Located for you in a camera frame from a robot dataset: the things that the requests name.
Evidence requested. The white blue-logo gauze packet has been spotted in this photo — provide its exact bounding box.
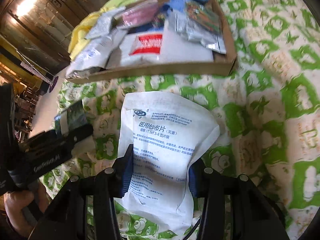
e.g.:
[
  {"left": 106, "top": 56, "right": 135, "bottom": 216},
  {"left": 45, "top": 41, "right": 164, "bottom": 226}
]
[{"left": 66, "top": 29, "right": 128, "bottom": 79}]

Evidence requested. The pink mask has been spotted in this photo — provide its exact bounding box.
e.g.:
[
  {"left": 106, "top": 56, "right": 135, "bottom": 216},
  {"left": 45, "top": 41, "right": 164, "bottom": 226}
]
[{"left": 114, "top": 0, "right": 159, "bottom": 29}]

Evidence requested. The colourful picture sachet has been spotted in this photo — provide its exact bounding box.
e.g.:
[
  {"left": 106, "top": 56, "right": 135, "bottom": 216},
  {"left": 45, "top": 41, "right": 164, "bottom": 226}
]
[{"left": 54, "top": 100, "right": 88, "bottom": 137}]

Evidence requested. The green patterned white quilt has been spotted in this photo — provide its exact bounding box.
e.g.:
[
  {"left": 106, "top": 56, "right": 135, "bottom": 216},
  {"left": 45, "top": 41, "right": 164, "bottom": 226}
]
[{"left": 41, "top": 0, "right": 319, "bottom": 239}]

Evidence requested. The dark wooden cabinet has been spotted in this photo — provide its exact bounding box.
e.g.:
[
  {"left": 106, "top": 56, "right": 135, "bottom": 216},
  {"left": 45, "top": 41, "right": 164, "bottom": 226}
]
[{"left": 1, "top": 0, "right": 107, "bottom": 76}]

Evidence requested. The person's left hand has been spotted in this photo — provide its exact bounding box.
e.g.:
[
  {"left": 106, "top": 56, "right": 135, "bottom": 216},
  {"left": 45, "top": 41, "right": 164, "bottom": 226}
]
[{"left": 4, "top": 191, "right": 35, "bottom": 239}]

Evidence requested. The shallow cardboard box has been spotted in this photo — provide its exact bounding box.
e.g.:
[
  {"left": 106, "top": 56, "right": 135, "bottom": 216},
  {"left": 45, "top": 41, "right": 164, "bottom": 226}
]
[{"left": 67, "top": 0, "right": 238, "bottom": 84}]

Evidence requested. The white foam sheet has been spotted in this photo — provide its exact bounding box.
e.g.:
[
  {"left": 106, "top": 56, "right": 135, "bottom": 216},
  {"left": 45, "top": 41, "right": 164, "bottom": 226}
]
[{"left": 159, "top": 20, "right": 214, "bottom": 63}]

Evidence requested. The white medical gauze packet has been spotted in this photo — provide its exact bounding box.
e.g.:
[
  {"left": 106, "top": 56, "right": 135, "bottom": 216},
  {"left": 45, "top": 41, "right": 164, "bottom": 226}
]
[{"left": 118, "top": 91, "right": 220, "bottom": 239}]

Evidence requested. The silver foil packet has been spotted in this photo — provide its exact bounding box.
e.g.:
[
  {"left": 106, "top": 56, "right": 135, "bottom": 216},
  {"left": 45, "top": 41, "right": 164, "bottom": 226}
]
[{"left": 168, "top": 10, "right": 227, "bottom": 55}]

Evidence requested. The dark blue cloth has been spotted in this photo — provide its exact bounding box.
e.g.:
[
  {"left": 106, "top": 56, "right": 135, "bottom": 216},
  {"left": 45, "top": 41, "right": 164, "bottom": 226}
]
[{"left": 128, "top": 4, "right": 169, "bottom": 34}]

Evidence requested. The grey text sachet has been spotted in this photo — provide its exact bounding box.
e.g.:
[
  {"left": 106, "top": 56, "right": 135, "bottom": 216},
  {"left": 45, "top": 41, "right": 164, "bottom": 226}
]
[{"left": 85, "top": 7, "right": 126, "bottom": 40}]

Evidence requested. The colourful sticks packet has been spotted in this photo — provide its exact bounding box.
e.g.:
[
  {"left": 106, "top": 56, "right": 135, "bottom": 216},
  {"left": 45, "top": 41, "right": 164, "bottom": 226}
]
[{"left": 184, "top": 0, "right": 221, "bottom": 34}]

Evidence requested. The white gauze packet red label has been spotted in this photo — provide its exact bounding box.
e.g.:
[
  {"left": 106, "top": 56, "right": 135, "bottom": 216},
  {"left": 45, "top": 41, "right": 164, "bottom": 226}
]
[{"left": 106, "top": 32, "right": 163, "bottom": 69}]

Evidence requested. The yellow cloth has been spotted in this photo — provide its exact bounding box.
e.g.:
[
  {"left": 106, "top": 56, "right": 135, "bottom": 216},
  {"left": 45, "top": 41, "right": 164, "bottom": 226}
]
[{"left": 68, "top": 7, "right": 115, "bottom": 61}]

